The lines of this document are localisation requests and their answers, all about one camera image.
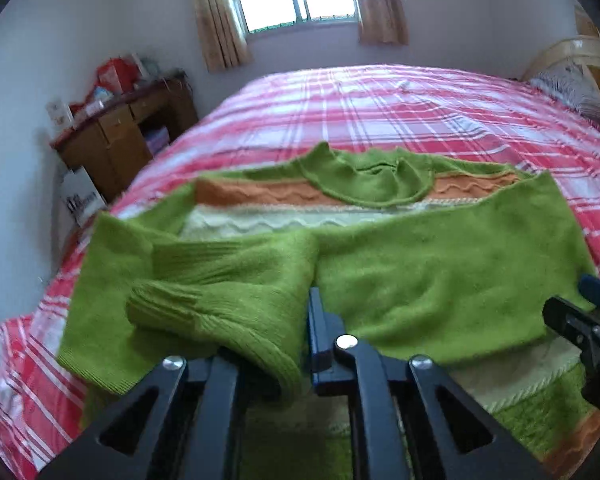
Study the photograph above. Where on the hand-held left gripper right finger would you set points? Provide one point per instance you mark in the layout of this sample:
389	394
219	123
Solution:
325	340

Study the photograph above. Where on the red bag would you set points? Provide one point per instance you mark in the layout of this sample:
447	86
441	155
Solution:
112	75

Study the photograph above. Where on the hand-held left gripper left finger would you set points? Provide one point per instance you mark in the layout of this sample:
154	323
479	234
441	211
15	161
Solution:
220	390

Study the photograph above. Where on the beige wooden headboard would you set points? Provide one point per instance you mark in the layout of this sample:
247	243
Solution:
575	50

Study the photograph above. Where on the patterned pillow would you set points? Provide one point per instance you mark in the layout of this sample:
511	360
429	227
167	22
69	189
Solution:
575	85

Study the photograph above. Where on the bed with red plaid blanket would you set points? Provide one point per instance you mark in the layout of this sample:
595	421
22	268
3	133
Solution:
380	100

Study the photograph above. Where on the white paper bag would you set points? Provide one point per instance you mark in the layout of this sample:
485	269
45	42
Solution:
82	197

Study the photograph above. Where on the green knitted sweater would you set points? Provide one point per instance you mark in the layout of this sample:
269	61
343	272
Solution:
430	270

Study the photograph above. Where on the brown wooden desk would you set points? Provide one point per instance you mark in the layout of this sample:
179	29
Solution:
120	135

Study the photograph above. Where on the beige patterned curtain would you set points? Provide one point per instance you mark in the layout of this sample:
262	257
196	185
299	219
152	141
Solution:
220	20
380	5

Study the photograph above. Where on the white plastic bag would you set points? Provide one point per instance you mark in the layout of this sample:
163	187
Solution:
152	66

